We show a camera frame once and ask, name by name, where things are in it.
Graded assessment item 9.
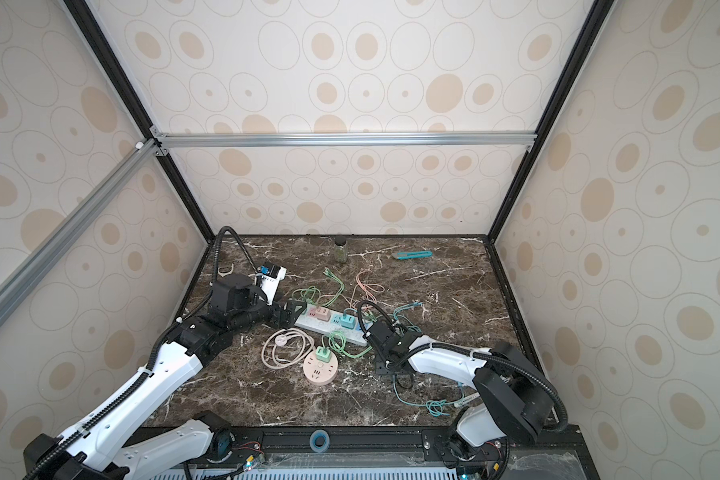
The teal charger cable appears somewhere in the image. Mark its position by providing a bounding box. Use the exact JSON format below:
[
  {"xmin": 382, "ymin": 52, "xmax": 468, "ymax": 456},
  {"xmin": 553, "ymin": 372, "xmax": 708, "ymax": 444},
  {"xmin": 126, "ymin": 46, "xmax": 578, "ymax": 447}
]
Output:
[{"xmin": 389, "ymin": 301, "xmax": 475, "ymax": 418}]

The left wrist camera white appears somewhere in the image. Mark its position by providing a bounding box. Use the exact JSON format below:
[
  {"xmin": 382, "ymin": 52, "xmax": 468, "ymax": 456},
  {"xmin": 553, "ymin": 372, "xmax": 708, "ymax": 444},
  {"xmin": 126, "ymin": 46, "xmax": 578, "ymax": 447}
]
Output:
[{"xmin": 256, "ymin": 262, "xmax": 287, "ymax": 305}]

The pink charger plug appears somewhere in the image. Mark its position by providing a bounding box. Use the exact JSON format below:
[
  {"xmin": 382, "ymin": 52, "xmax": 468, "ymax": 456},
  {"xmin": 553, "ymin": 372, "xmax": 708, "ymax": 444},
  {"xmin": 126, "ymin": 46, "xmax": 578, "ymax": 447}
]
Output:
[{"xmin": 312, "ymin": 307, "xmax": 331, "ymax": 322}]

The pink round hub cable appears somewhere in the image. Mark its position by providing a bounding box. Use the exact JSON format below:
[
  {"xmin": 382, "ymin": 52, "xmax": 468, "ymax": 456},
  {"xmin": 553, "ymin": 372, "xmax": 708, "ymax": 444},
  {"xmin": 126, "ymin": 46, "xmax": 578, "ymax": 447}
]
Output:
[{"xmin": 260, "ymin": 327, "xmax": 316, "ymax": 370}]

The silver aluminium bar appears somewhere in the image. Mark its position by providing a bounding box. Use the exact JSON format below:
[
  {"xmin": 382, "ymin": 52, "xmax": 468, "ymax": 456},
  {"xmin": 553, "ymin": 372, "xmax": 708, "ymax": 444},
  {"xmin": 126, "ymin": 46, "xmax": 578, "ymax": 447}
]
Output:
[
  {"xmin": 0, "ymin": 139, "xmax": 158, "ymax": 328},
  {"xmin": 157, "ymin": 131, "xmax": 536, "ymax": 148}
]

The teal charger plug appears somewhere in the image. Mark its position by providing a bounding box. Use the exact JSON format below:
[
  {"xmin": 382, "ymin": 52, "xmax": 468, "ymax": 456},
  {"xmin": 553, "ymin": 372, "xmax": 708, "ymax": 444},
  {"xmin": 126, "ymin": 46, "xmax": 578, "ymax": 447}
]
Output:
[{"xmin": 339, "ymin": 314, "xmax": 357, "ymax": 330}]

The blue tape roll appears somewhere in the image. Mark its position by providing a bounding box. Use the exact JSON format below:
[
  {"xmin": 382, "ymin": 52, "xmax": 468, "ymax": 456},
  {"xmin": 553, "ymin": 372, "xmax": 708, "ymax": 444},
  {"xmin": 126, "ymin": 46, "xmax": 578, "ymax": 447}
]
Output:
[{"xmin": 309, "ymin": 429, "xmax": 330, "ymax": 454}]

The green charger plug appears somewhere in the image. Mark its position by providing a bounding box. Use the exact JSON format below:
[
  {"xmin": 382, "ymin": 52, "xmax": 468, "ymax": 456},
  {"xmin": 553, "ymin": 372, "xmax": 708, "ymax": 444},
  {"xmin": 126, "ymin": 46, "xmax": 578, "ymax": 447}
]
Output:
[{"xmin": 314, "ymin": 346, "xmax": 332, "ymax": 363}]

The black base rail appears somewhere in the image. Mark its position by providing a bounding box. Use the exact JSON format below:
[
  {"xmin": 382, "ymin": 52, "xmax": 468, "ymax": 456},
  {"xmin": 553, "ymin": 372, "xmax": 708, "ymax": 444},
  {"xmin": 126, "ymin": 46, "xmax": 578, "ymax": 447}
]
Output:
[{"xmin": 131, "ymin": 424, "xmax": 584, "ymax": 480}]

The pink round socket hub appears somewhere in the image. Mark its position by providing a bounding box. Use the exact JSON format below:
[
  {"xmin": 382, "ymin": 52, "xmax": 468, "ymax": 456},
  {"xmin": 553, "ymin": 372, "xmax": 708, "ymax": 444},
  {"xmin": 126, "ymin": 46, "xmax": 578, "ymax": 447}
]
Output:
[{"xmin": 302, "ymin": 350, "xmax": 338, "ymax": 386}]

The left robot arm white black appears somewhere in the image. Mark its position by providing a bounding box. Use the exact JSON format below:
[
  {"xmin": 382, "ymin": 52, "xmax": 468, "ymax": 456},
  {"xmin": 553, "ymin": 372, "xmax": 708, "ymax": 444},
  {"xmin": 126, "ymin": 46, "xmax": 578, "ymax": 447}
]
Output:
[{"xmin": 23, "ymin": 253, "xmax": 306, "ymax": 479}]

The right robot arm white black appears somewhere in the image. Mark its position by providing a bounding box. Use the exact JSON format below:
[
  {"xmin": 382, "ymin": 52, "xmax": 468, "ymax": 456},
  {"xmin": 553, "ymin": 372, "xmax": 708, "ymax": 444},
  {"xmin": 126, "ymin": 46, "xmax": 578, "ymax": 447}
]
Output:
[{"xmin": 356, "ymin": 300, "xmax": 569, "ymax": 467}]

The teal utility knife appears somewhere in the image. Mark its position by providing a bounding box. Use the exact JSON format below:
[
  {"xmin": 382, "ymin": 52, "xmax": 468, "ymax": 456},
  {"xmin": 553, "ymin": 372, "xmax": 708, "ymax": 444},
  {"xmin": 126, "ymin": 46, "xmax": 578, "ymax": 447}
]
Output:
[{"xmin": 392, "ymin": 251, "xmax": 433, "ymax": 260}]

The silver aluminium bar left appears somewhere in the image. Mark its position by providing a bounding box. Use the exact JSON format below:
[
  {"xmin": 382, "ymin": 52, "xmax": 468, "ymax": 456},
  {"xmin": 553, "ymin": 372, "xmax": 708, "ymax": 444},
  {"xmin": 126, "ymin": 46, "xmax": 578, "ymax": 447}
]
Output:
[{"xmin": 0, "ymin": 139, "xmax": 158, "ymax": 328}]

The pink charger cable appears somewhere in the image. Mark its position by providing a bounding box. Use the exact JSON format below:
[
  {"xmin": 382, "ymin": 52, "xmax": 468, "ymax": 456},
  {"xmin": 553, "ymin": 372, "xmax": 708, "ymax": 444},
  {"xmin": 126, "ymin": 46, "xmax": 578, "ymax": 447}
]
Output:
[{"xmin": 350, "ymin": 269, "xmax": 386, "ymax": 308}]

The white colourful power strip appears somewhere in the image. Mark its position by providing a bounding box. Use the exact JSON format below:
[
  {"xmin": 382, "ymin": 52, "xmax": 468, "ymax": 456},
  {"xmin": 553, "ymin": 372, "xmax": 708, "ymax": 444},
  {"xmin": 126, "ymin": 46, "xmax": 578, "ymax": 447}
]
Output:
[{"xmin": 295, "ymin": 305, "xmax": 367, "ymax": 347}]

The glass spice jar black lid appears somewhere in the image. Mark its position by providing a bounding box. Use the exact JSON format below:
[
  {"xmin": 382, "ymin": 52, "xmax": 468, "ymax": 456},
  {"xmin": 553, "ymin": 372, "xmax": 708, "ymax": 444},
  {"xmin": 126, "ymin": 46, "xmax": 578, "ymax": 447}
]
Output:
[{"xmin": 334, "ymin": 236, "xmax": 348, "ymax": 264}]

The silver aluminium bar back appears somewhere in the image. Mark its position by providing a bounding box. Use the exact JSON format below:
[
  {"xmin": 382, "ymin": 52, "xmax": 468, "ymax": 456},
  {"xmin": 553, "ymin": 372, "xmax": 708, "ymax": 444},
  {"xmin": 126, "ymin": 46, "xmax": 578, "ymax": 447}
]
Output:
[{"xmin": 157, "ymin": 131, "xmax": 536, "ymax": 148}]

